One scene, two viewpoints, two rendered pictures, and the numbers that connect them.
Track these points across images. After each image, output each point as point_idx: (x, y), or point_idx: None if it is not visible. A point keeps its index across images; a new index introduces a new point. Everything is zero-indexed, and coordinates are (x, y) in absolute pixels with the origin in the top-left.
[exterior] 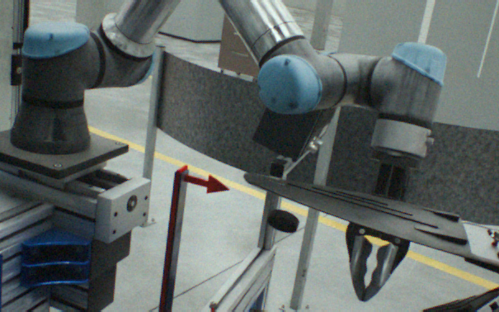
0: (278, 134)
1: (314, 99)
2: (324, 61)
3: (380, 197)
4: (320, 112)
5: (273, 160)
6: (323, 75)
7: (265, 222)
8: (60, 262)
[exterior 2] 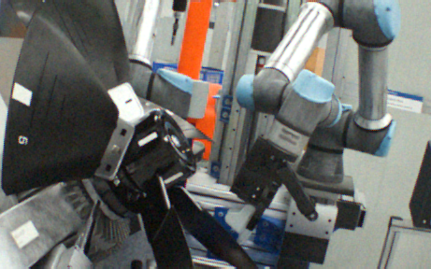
0: (414, 201)
1: (249, 98)
2: (272, 81)
3: (182, 129)
4: (429, 183)
5: (394, 216)
6: (259, 86)
7: (378, 266)
8: (268, 235)
